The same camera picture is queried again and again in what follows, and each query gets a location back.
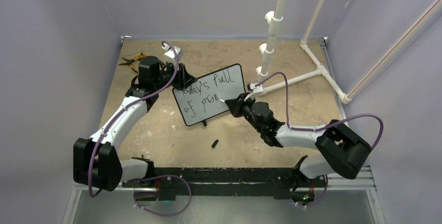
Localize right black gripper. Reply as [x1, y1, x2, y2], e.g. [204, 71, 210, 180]
[227, 92, 264, 132]

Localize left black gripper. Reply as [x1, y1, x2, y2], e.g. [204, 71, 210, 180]
[154, 60, 197, 91]

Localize black framed whiteboard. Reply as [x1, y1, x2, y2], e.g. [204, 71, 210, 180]
[173, 64, 245, 127]

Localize black marker cap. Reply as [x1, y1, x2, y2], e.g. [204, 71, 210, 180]
[211, 140, 219, 148]

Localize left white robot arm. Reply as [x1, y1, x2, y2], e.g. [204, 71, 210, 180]
[73, 56, 197, 191]

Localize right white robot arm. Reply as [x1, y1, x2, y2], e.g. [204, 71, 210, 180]
[224, 94, 372, 186]

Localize yellow black pliers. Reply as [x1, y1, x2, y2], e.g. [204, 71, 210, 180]
[118, 53, 147, 73]

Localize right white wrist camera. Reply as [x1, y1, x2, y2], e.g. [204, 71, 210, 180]
[245, 81, 266, 100]

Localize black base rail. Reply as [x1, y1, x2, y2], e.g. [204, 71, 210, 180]
[152, 167, 308, 201]

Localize white PVC pipe frame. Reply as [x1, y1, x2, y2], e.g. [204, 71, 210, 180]
[254, 0, 442, 105]

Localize aluminium extrusion frame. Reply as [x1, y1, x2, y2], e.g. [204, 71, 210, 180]
[319, 36, 384, 224]

